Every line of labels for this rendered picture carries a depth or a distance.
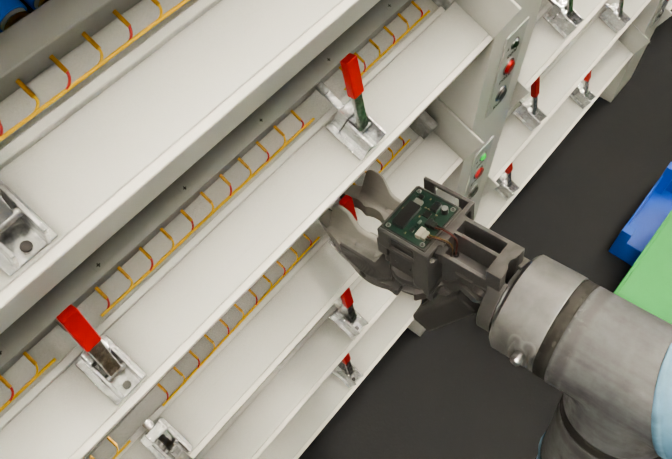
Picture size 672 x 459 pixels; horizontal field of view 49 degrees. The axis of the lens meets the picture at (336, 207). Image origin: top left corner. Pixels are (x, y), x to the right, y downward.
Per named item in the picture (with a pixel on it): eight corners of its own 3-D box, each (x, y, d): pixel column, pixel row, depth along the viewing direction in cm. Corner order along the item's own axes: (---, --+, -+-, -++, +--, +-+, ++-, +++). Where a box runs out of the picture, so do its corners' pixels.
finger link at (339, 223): (310, 173, 70) (393, 211, 66) (318, 211, 74) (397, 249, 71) (290, 196, 68) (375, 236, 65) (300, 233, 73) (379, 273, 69)
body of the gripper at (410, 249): (421, 170, 66) (541, 233, 61) (423, 226, 73) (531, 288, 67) (368, 227, 63) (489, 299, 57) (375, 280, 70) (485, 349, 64)
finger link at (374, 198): (349, 139, 72) (420, 186, 67) (355, 178, 77) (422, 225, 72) (326, 158, 71) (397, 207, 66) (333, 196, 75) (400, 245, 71)
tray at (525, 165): (620, 64, 152) (666, 29, 139) (450, 267, 127) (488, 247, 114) (548, -4, 152) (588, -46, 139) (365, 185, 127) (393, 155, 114)
